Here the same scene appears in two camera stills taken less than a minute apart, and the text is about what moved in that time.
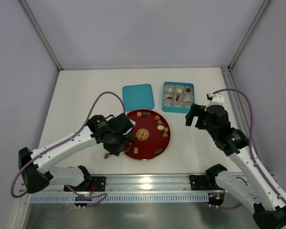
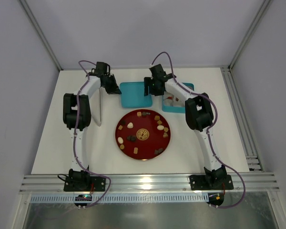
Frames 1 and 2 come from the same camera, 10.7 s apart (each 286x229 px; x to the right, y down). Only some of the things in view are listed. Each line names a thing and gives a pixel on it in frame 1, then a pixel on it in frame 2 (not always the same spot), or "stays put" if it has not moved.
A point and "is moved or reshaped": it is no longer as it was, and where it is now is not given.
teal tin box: x=178 y=97 stays put
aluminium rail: x=174 y=183 stays put
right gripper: x=198 y=115 to x=150 y=84
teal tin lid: x=139 y=97 is moved or reshaped
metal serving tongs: x=106 y=154 to x=96 y=103
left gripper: x=120 y=146 to x=111 y=84
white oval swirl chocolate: x=160 y=127 stays put
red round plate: x=152 y=133 stays put
